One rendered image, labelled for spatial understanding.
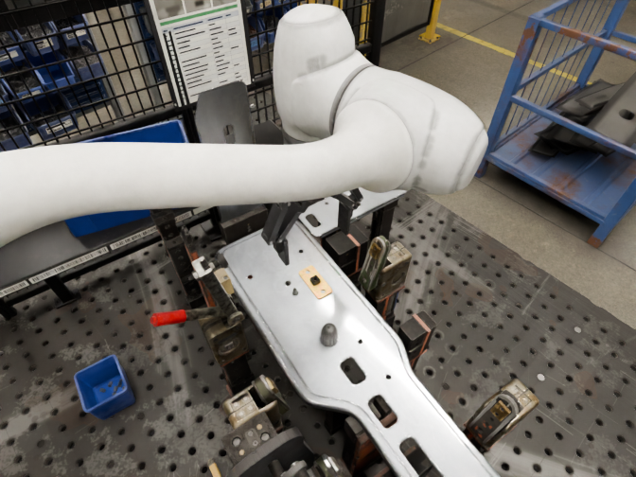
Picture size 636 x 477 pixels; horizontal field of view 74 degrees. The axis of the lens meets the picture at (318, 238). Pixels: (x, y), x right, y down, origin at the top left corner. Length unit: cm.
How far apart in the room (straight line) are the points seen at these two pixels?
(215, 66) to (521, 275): 106
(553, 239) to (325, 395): 201
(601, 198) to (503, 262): 138
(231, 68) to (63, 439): 98
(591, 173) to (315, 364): 233
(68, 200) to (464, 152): 36
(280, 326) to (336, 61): 52
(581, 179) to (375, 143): 243
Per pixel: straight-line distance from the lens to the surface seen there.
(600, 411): 130
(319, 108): 52
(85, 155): 40
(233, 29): 115
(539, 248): 255
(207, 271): 69
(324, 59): 52
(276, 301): 89
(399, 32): 398
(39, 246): 112
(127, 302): 136
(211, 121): 88
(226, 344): 86
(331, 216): 104
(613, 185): 287
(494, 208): 266
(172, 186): 38
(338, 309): 88
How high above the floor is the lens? 175
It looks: 50 degrees down
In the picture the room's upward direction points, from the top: straight up
